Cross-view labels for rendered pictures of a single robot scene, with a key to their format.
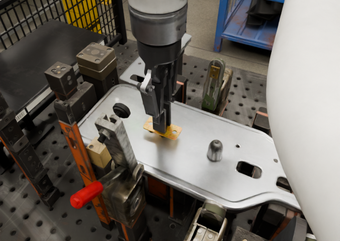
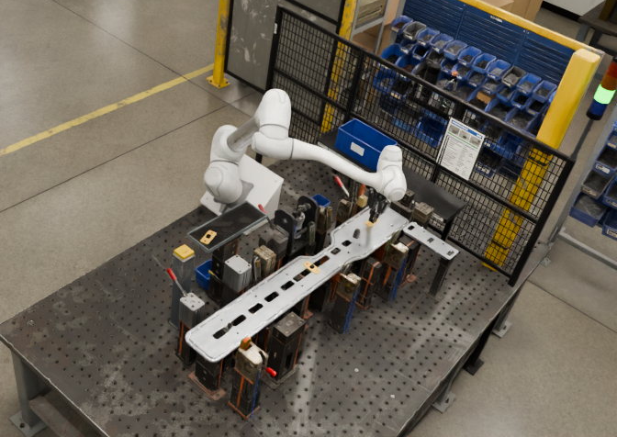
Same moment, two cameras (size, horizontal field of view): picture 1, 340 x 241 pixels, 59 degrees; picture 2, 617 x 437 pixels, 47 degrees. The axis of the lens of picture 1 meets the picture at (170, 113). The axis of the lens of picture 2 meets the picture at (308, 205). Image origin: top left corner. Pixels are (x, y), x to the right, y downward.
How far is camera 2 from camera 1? 3.26 m
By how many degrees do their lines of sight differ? 67
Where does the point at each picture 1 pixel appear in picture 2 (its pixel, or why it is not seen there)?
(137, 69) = (418, 229)
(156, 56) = not seen: hidden behind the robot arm
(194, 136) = (367, 234)
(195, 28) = not seen: outside the picture
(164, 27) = not seen: hidden behind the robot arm
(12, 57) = (430, 186)
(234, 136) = (364, 245)
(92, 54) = (421, 207)
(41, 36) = (448, 197)
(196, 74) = (463, 316)
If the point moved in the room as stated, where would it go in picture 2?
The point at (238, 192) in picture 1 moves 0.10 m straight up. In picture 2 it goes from (337, 236) to (341, 220)
